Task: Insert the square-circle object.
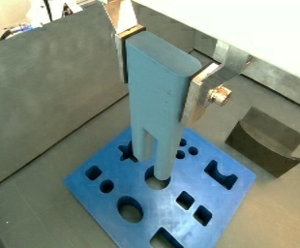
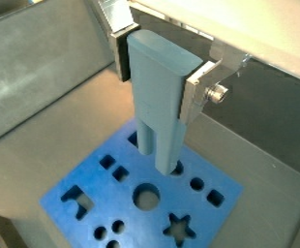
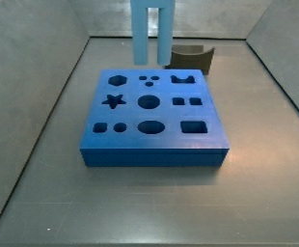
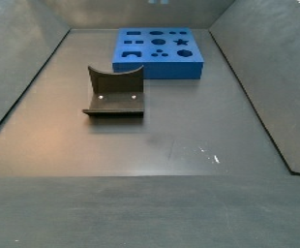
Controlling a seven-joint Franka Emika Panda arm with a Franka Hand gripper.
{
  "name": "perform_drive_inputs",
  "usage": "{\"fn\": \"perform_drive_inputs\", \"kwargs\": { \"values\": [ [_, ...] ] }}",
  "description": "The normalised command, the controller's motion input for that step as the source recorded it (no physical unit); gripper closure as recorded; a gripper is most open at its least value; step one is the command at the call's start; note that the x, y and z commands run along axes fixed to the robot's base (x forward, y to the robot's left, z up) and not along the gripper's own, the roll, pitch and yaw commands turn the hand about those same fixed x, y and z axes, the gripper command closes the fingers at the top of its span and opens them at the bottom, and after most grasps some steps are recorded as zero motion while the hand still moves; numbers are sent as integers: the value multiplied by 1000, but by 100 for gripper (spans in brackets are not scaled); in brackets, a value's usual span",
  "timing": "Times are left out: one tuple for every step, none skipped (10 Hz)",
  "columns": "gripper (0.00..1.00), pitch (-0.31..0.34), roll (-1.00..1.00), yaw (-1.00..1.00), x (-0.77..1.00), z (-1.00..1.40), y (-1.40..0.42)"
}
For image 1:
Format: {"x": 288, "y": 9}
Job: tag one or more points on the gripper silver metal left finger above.
{"x": 126, "y": 25}

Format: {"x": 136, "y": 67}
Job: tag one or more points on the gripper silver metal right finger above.
{"x": 207, "y": 87}

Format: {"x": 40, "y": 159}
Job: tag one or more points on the grey-blue square-circle peg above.
{"x": 160, "y": 70}

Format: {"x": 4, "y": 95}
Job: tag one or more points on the dark grey curved block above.
{"x": 266, "y": 141}

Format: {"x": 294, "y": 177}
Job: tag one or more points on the dark grey side panel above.
{"x": 59, "y": 79}

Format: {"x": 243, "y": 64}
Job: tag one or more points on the blue shape-sorting board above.
{"x": 188, "y": 211}

